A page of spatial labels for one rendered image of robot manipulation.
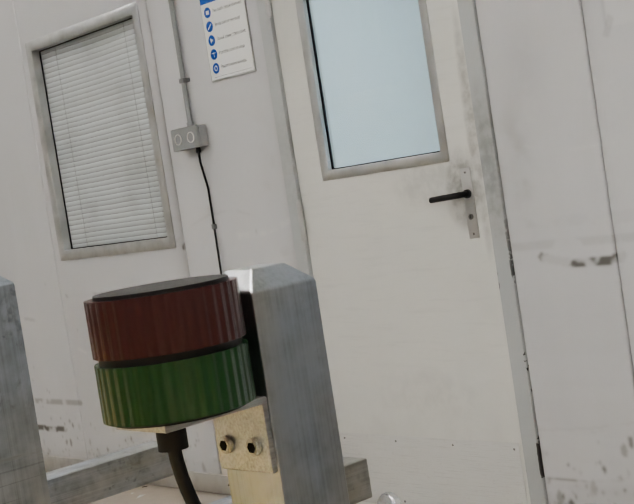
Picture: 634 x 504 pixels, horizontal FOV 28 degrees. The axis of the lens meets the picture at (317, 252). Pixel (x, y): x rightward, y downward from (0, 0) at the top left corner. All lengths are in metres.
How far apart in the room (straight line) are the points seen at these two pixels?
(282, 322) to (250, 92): 4.10
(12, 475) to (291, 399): 0.25
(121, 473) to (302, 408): 0.61
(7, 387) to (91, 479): 0.39
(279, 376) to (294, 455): 0.03
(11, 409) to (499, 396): 3.32
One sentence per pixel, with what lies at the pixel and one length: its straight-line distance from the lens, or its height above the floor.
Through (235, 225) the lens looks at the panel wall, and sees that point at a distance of 4.74.
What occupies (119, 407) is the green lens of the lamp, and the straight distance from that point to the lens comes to 0.47.
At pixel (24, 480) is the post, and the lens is 0.73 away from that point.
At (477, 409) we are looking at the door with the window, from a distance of 4.05.
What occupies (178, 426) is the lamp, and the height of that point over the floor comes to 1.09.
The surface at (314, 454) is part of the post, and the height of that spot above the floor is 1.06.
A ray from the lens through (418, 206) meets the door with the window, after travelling 4.05.
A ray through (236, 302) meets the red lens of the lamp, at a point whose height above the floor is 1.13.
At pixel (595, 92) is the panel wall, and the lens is 3.59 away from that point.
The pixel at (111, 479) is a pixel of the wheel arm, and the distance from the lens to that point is 1.11.
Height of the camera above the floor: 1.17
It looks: 3 degrees down
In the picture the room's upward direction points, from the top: 9 degrees counter-clockwise
